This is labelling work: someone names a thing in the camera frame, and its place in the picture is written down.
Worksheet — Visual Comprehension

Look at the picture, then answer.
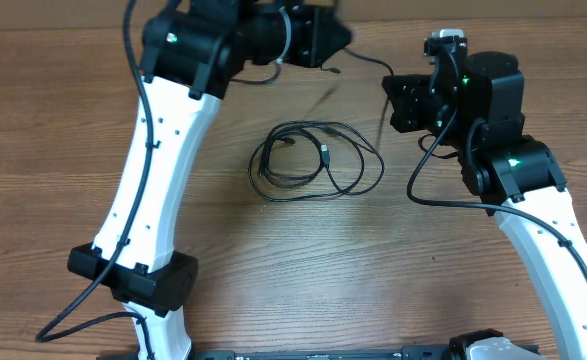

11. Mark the black USB cable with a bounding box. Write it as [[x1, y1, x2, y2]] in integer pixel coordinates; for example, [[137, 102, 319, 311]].
[[247, 44, 397, 203]]

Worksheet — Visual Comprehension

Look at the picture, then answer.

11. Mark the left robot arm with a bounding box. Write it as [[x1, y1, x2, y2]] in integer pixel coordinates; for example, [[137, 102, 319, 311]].
[[67, 0, 352, 359]]

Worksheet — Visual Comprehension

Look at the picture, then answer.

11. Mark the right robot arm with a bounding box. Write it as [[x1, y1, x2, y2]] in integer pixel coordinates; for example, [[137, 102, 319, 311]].
[[382, 50, 587, 359]]

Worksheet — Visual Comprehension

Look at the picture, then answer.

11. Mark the brown cardboard back panel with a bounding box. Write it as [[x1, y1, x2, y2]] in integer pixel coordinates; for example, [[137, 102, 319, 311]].
[[0, 0, 587, 30]]

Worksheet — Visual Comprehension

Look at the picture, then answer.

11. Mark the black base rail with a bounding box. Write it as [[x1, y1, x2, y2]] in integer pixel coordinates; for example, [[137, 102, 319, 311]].
[[97, 328, 542, 360]]

